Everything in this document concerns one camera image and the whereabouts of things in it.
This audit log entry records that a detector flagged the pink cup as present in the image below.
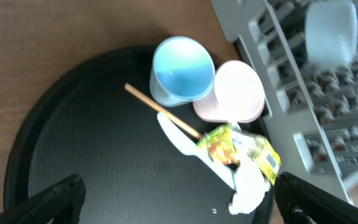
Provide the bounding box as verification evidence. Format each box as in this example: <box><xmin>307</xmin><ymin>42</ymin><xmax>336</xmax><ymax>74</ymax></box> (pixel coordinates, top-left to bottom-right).
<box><xmin>193</xmin><ymin>60</ymin><xmax>265</xmax><ymax>123</ymax></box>

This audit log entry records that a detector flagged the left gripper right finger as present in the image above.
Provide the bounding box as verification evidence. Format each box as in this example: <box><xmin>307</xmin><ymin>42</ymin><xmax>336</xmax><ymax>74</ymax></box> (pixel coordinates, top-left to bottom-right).
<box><xmin>274</xmin><ymin>172</ymin><xmax>358</xmax><ymax>224</ymax></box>

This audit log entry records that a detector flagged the grey dishwasher rack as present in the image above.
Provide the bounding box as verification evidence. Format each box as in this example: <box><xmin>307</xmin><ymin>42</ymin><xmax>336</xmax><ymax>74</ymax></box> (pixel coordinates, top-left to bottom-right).
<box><xmin>213</xmin><ymin>0</ymin><xmax>358</xmax><ymax>202</ymax></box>

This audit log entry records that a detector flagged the light blue bowl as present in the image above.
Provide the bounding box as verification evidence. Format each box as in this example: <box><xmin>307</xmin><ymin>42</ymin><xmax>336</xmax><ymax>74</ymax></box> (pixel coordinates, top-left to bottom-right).
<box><xmin>305</xmin><ymin>0</ymin><xmax>358</xmax><ymax>70</ymax></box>

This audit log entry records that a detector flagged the round black serving tray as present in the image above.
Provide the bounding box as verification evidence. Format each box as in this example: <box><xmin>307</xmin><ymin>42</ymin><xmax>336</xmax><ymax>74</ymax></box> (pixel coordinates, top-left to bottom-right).
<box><xmin>4</xmin><ymin>46</ymin><xmax>273</xmax><ymax>224</ymax></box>

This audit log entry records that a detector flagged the white plastic spoon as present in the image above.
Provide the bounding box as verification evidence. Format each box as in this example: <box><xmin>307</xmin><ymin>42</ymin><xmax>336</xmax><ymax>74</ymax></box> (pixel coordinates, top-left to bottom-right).
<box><xmin>157</xmin><ymin>112</ymin><xmax>236</xmax><ymax>190</ymax></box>

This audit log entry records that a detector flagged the light blue cup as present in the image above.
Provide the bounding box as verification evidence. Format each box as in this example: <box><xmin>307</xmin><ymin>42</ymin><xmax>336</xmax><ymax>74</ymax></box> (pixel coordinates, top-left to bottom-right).
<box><xmin>149</xmin><ymin>36</ymin><xmax>216</xmax><ymax>107</ymax></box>

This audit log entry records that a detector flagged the wooden chopstick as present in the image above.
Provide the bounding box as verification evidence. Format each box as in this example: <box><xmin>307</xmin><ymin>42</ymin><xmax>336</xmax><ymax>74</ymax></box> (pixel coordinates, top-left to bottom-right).
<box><xmin>124</xmin><ymin>83</ymin><xmax>202</xmax><ymax>139</ymax></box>

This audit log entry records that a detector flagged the crumpled white napkin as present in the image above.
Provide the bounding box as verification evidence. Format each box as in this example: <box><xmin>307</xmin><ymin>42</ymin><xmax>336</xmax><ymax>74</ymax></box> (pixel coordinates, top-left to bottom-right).
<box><xmin>228</xmin><ymin>158</ymin><xmax>271</xmax><ymax>215</ymax></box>

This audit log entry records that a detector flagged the yellow snack wrapper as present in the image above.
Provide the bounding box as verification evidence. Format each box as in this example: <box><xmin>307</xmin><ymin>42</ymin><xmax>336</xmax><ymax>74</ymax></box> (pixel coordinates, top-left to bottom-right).
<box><xmin>197</xmin><ymin>123</ymin><xmax>282</xmax><ymax>185</ymax></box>

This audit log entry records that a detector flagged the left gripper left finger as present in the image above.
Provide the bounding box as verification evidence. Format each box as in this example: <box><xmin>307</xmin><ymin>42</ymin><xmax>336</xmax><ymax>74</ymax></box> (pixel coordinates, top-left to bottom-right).
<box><xmin>0</xmin><ymin>174</ymin><xmax>86</xmax><ymax>224</ymax></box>

